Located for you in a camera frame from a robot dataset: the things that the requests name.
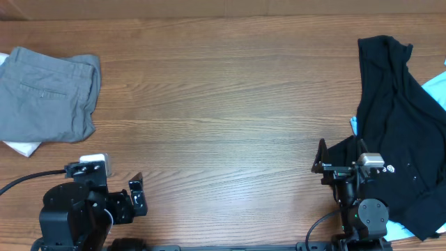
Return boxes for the grey shorts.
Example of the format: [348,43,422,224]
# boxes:
[1,47,101,143]

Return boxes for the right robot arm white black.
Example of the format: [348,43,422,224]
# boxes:
[303,139,392,251]

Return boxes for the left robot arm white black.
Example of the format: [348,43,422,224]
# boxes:
[1,164,148,251]

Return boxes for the black t-shirt with logo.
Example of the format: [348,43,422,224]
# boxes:
[328,36,445,241]

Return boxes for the light blue garment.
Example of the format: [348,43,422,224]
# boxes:
[350,72,446,241]

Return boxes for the folded beige shorts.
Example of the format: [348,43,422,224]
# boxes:
[1,48,42,157]

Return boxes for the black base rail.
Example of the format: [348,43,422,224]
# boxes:
[144,241,337,251]

